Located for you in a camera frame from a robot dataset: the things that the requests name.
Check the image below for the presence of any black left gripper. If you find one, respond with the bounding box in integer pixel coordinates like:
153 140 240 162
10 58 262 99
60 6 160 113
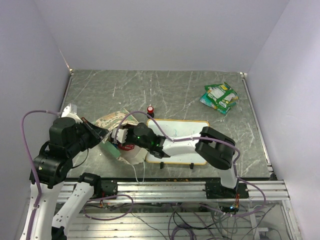
67 116 109 156

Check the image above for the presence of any green printed paper bag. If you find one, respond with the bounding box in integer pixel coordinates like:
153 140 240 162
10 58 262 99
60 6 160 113
93 108 147 168

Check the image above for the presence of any teal snack packet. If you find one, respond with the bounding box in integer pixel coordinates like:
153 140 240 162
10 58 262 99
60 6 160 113
199 93 231 115

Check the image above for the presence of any green box snack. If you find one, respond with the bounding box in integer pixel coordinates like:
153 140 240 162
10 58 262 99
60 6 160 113
204 82 239 106

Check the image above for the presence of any yellow green snack packet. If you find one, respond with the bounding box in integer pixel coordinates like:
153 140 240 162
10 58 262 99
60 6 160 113
218 99 236 109

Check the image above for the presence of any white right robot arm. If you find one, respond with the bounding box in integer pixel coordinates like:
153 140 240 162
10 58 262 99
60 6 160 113
110 123 238 198

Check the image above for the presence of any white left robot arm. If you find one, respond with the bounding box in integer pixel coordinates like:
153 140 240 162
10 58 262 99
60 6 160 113
20 111 110 240

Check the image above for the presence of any red snack packet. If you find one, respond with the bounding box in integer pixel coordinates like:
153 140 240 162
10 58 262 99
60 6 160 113
118 143 135 151

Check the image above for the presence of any yellow-framed small whiteboard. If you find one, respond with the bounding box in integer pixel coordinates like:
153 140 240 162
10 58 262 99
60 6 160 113
145 119 210 168

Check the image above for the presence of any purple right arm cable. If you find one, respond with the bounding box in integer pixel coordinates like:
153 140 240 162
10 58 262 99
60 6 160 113
118 111 267 218

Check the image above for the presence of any aluminium rail frame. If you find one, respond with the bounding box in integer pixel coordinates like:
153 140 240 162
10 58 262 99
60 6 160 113
67 178 302 240

